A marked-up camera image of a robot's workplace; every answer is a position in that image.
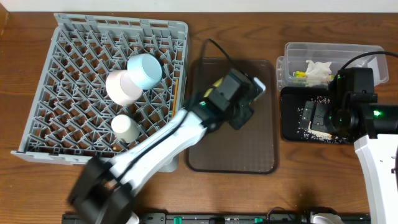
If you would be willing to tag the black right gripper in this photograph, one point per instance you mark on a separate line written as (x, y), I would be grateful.
(318, 121)

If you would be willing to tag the pink white bowl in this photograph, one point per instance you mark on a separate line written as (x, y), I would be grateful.
(121, 89)

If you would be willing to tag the clear plastic waste bin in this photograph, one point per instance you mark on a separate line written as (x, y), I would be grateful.
(298, 54)

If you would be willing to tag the wooden chopstick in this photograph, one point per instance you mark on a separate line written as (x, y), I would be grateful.
(174, 108)

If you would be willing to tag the spilled rice food waste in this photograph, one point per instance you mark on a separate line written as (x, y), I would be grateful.
(309, 135)

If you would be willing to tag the crumpled white napkin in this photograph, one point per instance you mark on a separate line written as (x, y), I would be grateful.
(318, 73)

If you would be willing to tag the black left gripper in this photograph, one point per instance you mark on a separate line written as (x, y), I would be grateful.
(241, 112)

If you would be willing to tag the light blue bowl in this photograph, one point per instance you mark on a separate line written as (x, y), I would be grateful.
(144, 70)

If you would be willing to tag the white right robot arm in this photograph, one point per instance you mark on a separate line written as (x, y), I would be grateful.
(374, 139)

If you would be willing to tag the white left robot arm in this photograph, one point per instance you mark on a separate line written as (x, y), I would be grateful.
(105, 190)

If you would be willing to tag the dark brown serving tray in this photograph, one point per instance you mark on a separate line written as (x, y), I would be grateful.
(253, 149)

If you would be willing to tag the black waste tray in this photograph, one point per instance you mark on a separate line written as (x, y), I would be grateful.
(290, 98)

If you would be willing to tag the yellow green wrapper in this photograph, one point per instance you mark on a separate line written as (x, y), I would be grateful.
(300, 77)

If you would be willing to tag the yellow round plate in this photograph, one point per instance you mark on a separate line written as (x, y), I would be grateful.
(214, 85)

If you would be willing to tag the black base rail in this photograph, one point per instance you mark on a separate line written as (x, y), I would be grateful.
(275, 215)

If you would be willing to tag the grey plastic dishwasher rack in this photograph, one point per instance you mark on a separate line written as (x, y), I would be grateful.
(70, 118)

